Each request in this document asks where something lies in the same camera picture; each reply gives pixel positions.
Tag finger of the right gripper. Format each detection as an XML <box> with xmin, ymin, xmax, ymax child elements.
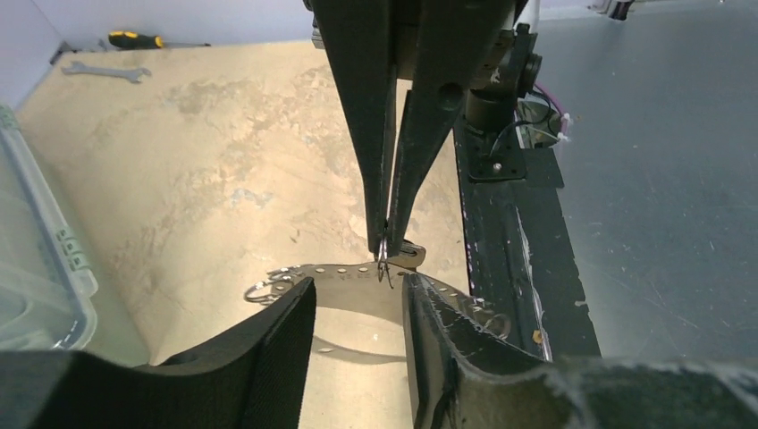
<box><xmin>310</xmin><ymin>0</ymin><xmax>396</xmax><ymax>255</ymax></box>
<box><xmin>385</xmin><ymin>1</ymin><xmax>517</xmax><ymax>243</ymax></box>

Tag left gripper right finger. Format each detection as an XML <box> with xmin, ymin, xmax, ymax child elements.
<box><xmin>402</xmin><ymin>273</ymin><xmax>757</xmax><ymax>428</ymax></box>

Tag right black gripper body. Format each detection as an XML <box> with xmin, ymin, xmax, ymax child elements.
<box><xmin>304</xmin><ymin>1</ymin><xmax>534</xmax><ymax>95</ymax></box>

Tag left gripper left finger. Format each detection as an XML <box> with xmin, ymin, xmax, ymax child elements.
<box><xmin>1</xmin><ymin>278</ymin><xmax>316</xmax><ymax>428</ymax></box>

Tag white oval keyring holder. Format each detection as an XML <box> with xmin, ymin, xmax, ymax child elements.
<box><xmin>244</xmin><ymin>241</ymin><xmax>511</xmax><ymax>340</ymax></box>

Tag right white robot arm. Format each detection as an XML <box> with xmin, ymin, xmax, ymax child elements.
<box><xmin>306</xmin><ymin>1</ymin><xmax>542</xmax><ymax>259</ymax></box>

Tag clear plastic storage box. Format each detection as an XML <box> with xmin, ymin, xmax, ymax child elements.
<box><xmin>1</xmin><ymin>105</ymin><xmax>98</xmax><ymax>350</ymax></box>

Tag yellow black screwdriver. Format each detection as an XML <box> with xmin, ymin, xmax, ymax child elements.
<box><xmin>107</xmin><ymin>30</ymin><xmax>210</xmax><ymax>50</ymax></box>

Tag silver open-end spanner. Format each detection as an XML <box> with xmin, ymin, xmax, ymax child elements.
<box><xmin>61</xmin><ymin>61</ymin><xmax>152</xmax><ymax>84</ymax></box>

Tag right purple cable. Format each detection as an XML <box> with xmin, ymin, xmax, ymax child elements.
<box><xmin>533</xmin><ymin>82</ymin><xmax>573</xmax><ymax>143</ymax></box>

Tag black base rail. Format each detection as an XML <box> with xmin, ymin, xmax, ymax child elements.
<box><xmin>453</xmin><ymin>119</ymin><xmax>601</xmax><ymax>360</ymax></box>

